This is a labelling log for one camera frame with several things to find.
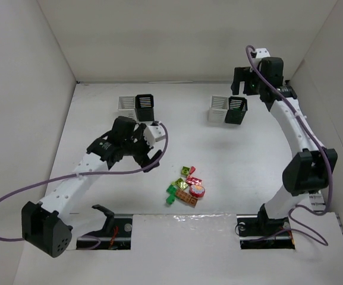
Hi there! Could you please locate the lime green lego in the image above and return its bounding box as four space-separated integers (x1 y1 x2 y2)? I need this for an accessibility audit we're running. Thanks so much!
181 166 190 176
174 178 189 191

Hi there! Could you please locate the green L-shaped lego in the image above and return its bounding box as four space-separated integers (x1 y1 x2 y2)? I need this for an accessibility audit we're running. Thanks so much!
166 194 177 205

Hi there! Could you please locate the red lego plate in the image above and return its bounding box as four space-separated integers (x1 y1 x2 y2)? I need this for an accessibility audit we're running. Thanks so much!
185 175 202 186

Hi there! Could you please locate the red round flower lego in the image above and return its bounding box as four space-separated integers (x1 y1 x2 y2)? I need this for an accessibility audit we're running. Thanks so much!
189 185 206 198

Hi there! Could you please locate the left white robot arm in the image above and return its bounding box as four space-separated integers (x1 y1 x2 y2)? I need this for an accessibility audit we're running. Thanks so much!
21 116 168 258

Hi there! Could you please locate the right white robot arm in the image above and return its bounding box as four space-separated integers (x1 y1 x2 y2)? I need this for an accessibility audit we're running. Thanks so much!
231 52 338 236

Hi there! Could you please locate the right black slotted bin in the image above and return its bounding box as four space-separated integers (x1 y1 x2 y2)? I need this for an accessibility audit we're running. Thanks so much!
224 96 248 125

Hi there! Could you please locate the black slotted bin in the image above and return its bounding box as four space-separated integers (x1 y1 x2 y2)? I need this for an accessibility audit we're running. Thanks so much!
135 94 155 122
224 96 248 125

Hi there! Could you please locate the left white slotted bin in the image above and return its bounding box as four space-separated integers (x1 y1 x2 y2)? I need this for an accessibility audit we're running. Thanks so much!
118 96 137 120

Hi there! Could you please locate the white slotted bin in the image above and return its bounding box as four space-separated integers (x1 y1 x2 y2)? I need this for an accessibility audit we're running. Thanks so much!
208 95 229 124
118 96 137 120

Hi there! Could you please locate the green square lego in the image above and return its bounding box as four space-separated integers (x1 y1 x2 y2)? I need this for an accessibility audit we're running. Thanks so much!
166 184 178 195

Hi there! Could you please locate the left black slotted bin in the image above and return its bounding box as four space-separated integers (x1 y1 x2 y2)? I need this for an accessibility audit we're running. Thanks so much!
135 94 155 122

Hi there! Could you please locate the right white slotted bin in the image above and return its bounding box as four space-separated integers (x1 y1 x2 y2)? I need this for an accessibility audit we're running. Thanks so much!
208 95 229 124

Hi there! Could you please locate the orange lego plate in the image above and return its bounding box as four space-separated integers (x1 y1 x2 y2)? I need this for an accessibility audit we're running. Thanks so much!
175 189 197 207

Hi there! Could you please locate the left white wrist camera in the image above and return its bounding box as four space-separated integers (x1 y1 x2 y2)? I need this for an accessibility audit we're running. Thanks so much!
143 121 166 147

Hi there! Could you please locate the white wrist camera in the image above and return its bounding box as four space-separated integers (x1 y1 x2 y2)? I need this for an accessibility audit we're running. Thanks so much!
143 121 166 147
250 48 270 65

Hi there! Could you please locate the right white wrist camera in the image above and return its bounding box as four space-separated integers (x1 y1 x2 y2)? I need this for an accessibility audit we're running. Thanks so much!
250 48 270 65

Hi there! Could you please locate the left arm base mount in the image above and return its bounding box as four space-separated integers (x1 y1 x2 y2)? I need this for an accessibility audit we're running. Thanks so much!
76 204 133 251

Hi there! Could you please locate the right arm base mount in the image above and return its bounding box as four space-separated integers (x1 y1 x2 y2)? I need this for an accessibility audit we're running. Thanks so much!
235 214 295 250

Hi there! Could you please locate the aluminium rail right side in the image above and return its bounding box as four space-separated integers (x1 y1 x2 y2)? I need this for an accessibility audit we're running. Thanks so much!
309 192 326 213

